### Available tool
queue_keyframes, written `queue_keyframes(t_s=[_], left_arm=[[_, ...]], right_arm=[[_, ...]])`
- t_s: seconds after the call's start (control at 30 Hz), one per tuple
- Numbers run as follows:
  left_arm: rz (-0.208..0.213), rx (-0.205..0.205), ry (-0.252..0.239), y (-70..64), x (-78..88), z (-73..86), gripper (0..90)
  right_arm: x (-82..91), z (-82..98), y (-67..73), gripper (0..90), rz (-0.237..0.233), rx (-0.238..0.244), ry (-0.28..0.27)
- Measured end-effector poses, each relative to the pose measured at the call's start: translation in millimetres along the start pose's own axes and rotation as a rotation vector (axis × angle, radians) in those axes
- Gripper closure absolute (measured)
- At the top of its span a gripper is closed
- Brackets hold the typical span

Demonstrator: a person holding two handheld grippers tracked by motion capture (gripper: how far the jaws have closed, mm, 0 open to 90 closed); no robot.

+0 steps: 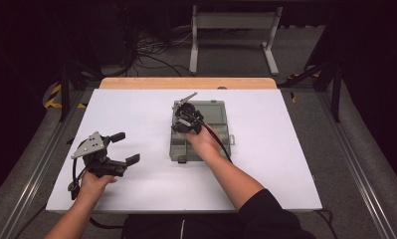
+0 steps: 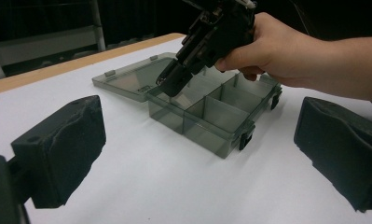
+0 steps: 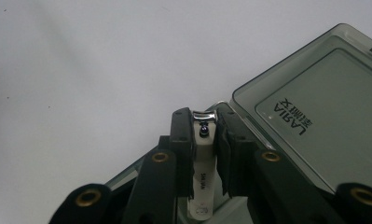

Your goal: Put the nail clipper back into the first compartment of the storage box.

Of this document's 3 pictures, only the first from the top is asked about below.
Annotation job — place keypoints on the aluminium rail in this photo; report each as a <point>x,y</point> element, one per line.
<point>355,166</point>
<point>37,172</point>

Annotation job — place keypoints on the black metal stand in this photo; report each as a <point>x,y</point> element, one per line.
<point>65,93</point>
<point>335,96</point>

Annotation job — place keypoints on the person's black clothing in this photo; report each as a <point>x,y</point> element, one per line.
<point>269,219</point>

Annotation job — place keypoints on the grey translucent compartment box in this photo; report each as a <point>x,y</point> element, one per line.
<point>219,116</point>

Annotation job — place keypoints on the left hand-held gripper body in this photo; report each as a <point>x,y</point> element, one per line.
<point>96,162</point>

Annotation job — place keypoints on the white table mat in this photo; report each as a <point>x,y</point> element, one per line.
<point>269,149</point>

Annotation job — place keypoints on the white metal stand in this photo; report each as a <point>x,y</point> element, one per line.
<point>234,20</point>

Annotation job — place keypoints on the yellow black floor tape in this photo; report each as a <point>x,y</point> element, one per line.
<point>297,76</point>
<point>55,99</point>

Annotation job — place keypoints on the person's left hand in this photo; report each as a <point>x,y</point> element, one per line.
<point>95,187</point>

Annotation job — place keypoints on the wooden table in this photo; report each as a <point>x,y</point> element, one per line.
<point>186,83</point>

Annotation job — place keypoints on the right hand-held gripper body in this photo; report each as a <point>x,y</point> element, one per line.
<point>187,114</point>

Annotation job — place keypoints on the person's right hand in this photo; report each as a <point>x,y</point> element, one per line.
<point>204,142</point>

